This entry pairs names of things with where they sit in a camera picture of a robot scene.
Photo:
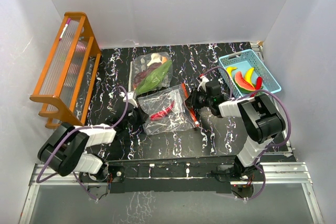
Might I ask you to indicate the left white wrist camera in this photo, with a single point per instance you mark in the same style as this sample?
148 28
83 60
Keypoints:
129 98

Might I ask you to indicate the yellow fake banana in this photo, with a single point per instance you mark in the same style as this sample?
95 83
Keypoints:
247 80
230 70

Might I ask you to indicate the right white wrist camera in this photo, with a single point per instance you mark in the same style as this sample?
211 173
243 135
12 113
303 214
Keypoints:
203 80

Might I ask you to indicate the red fake chili pepper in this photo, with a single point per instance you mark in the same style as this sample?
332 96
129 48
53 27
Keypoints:
163 113

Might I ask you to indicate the fake watermelon slice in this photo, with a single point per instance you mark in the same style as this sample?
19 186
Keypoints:
238 79

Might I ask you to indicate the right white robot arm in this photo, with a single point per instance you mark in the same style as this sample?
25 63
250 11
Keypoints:
262 121

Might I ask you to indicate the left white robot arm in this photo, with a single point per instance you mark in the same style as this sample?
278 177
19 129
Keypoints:
65 151

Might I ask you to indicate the pink white marker pen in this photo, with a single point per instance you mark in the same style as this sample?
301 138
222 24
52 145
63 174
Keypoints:
64 28

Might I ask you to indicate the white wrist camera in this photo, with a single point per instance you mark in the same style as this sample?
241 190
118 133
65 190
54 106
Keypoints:
203 80
129 98

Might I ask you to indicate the clear zip bag red slider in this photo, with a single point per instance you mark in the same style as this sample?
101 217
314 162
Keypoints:
180 119

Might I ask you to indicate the clear bag with green leaf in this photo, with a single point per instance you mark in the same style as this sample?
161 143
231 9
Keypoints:
150 72

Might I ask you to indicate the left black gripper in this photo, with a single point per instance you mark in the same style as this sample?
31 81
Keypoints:
142 116

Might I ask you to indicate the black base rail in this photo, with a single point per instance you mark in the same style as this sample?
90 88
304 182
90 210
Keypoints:
174 174

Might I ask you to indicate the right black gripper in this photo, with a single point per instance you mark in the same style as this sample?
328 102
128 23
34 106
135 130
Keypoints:
191 100

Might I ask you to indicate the orange wooden rack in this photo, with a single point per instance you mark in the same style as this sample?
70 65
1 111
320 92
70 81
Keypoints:
66 82

